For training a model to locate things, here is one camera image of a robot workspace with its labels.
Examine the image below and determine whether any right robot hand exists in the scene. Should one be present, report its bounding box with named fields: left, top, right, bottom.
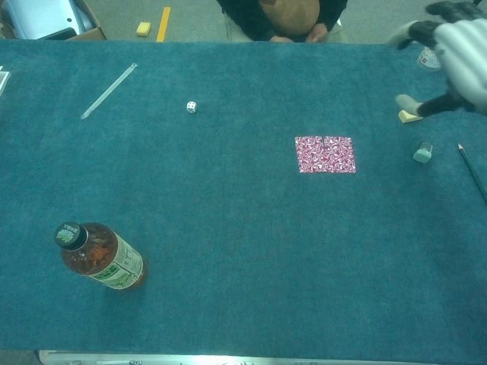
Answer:
left=387, top=0, right=487, bottom=117

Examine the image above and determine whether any pale yellow eraser block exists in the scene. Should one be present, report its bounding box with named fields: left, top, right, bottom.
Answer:
left=397, top=109, right=425, bottom=124

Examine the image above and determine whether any mint green small stamp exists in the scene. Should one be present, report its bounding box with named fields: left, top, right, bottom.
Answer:
left=412, top=141, right=434, bottom=164

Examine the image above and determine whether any dark pencil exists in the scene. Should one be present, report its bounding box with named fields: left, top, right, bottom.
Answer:
left=457, top=142, right=487, bottom=205

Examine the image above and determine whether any red white patterned cloth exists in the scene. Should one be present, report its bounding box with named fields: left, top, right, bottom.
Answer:
left=294, top=135, right=357, bottom=175

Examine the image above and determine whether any person in black jacket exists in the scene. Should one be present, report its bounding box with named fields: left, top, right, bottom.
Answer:
left=216, top=0, right=349, bottom=43

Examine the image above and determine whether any teal felt table cloth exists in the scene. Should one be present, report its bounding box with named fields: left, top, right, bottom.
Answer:
left=0, top=37, right=487, bottom=359

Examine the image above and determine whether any yellow floor tape strip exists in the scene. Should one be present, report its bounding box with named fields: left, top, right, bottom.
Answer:
left=155, top=6, right=172, bottom=43

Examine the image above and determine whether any clear plastic tube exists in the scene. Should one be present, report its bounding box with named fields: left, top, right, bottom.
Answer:
left=80, top=62, right=138, bottom=121

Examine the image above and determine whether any brown cardboard box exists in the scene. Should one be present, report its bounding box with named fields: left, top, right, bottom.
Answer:
left=0, top=0, right=109, bottom=41

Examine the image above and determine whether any amber tea bottle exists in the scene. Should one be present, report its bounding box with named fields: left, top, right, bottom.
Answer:
left=53, top=221, right=146, bottom=292

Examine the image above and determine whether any aluminium table edge rail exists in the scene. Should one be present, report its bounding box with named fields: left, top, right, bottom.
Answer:
left=37, top=348, right=487, bottom=365

